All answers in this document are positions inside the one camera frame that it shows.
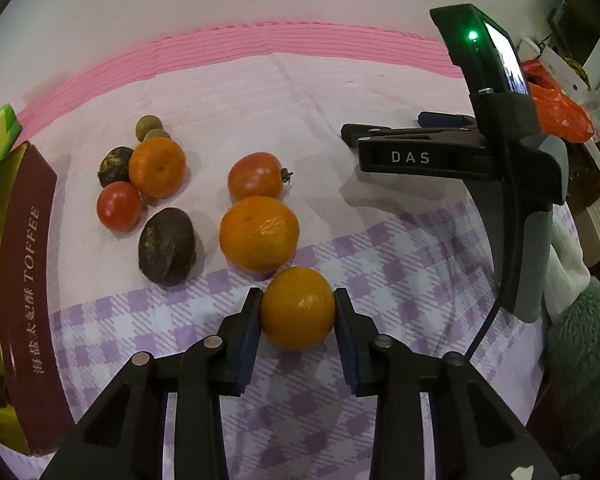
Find orange plastic bag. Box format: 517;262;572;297
522;60;594;144

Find small red tomato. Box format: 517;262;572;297
96;181;142;232

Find pink and purple tablecloth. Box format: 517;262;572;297
0;20;584;480

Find gold toffee tin box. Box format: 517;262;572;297
0;142;74;456

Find large orange mandarin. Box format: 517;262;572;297
219;196;300;274

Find green-brown longan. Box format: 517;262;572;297
143;128;171;141
135;115;163;142

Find large red tomato with stem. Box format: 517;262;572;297
227;152;292;202

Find small dark passion fruit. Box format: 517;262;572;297
97;146;133;188

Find phone on gripper mount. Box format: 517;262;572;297
429;3;529;94

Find black cable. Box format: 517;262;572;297
465;286;506;363

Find green fuzzy sleeve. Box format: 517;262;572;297
544;221;600;445

